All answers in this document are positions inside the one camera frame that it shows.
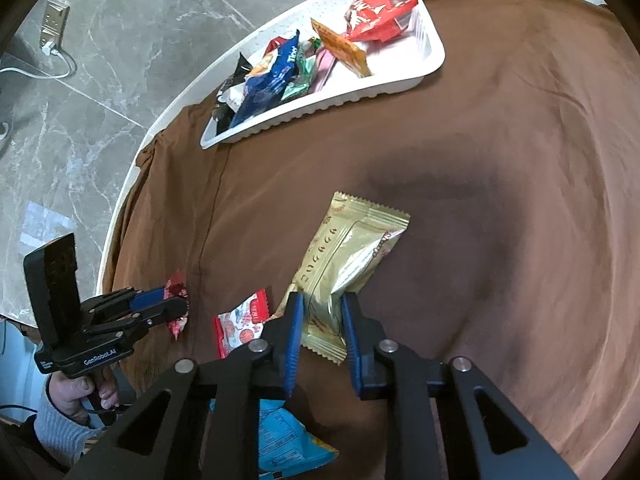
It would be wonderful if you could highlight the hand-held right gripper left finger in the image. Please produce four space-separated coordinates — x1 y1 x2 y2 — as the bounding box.
65 291 306 480

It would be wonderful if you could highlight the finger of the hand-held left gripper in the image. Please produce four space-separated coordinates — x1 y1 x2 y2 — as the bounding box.
80 286 171 325
84 298 191 336

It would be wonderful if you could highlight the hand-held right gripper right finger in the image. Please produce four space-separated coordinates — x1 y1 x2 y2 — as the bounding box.
341 291 581 480

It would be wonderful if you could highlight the small red candy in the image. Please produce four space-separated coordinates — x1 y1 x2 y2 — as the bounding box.
164 270 192 342

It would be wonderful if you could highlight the gold snack packet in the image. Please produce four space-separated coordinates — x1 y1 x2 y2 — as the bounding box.
290 191 412 365

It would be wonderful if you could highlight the white plastic tray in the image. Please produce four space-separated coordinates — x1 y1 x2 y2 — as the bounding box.
200 0 447 150

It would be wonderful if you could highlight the person's left hand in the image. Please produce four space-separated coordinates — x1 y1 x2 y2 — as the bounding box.
49 375 122 429

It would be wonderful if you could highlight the red white snack packet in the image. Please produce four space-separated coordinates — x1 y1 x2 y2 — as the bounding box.
214 287 272 359

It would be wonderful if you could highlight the light blue snack packet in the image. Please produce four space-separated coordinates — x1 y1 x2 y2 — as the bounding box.
207 397 341 480

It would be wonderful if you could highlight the dark brown snack packet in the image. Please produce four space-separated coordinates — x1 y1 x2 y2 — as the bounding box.
212 101 234 129

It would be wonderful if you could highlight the brown tablecloth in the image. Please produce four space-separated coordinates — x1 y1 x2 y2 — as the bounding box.
97 0 640 480

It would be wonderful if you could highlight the dark blue snack packet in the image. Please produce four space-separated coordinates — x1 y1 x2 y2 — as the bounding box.
229 29 302 129

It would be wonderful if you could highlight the black snack packet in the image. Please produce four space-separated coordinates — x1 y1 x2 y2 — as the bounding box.
231 53 254 82

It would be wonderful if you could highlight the green snack packet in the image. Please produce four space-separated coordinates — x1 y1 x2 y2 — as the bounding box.
280 52 322 104

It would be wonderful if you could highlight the beige power strip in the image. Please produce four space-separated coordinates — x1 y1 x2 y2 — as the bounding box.
39 0 72 59

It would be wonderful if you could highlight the small red snack packet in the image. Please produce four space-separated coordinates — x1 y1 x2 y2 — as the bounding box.
262 35 289 59

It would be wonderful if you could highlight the pink snack packet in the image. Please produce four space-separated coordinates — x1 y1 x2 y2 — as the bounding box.
311 46 339 95

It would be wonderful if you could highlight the orange snack packet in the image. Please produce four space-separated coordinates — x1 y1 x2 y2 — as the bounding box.
310 17 374 79

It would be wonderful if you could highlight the white cable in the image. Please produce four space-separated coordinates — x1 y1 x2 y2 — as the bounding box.
0 46 77 82

